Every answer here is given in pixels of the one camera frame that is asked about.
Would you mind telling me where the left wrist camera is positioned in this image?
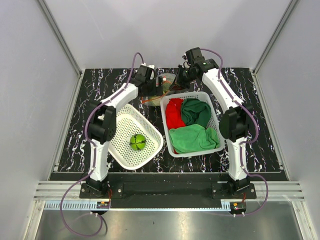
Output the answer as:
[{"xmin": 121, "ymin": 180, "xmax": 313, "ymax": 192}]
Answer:
[{"xmin": 140, "ymin": 63, "xmax": 155, "ymax": 70}]

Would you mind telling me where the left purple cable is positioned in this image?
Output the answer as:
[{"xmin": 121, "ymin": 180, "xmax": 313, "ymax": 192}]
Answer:
[{"xmin": 58, "ymin": 51, "xmax": 146, "ymax": 237}]

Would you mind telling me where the white basket with cloths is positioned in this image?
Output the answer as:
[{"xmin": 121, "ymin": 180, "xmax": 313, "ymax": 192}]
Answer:
[{"xmin": 160, "ymin": 91, "xmax": 225, "ymax": 158}]

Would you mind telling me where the dark green cloth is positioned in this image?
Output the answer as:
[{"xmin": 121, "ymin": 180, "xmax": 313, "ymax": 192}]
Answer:
[{"xmin": 180, "ymin": 98, "xmax": 212, "ymax": 128}]

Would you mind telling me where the white slotted cable duct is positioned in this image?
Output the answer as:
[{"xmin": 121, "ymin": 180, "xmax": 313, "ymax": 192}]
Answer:
[{"xmin": 44, "ymin": 200, "xmax": 110, "ymax": 211}]

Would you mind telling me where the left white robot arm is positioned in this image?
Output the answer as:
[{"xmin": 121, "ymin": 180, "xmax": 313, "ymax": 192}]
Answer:
[{"xmin": 84, "ymin": 63, "xmax": 162, "ymax": 198}]

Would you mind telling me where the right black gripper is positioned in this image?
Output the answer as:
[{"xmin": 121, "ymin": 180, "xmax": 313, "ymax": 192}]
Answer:
[{"xmin": 168, "ymin": 65, "xmax": 197, "ymax": 92}]

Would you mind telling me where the clear zip top bag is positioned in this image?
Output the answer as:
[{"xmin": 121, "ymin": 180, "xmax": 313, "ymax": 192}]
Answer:
[{"xmin": 140, "ymin": 73, "xmax": 176, "ymax": 105}]

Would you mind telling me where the purple cable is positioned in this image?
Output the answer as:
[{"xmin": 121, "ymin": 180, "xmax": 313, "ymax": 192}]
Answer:
[
  {"xmin": 199, "ymin": 47, "xmax": 270, "ymax": 217},
  {"xmin": 58, "ymin": 51, "xmax": 146, "ymax": 237}
]

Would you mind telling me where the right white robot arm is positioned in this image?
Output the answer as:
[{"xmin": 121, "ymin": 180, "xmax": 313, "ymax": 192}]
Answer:
[{"xmin": 170, "ymin": 47, "xmax": 258, "ymax": 199}]

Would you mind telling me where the green fake cabbage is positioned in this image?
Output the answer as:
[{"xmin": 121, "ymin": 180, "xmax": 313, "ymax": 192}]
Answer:
[{"xmin": 144, "ymin": 96, "xmax": 162, "ymax": 107}]

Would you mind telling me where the red cloth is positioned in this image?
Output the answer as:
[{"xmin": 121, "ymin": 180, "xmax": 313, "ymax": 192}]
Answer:
[{"xmin": 165, "ymin": 98, "xmax": 186, "ymax": 130}]

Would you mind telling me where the empty white perforated basket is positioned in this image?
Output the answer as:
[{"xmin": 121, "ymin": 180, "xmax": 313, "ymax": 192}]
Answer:
[{"xmin": 108, "ymin": 104, "xmax": 164, "ymax": 170}]

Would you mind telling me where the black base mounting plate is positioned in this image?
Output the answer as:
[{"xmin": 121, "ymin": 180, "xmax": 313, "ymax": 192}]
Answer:
[{"xmin": 79, "ymin": 181, "xmax": 257, "ymax": 200}]

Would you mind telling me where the green fake watermelon ball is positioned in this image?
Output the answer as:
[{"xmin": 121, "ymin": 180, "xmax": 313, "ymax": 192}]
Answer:
[{"xmin": 129, "ymin": 134, "xmax": 146, "ymax": 151}]

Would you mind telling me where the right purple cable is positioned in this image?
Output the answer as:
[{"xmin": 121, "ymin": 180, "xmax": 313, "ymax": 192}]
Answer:
[{"xmin": 199, "ymin": 47, "xmax": 270, "ymax": 217}]

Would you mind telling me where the light green towel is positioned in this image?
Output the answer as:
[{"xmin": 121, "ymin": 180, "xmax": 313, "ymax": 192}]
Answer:
[{"xmin": 169, "ymin": 124, "xmax": 221, "ymax": 154}]

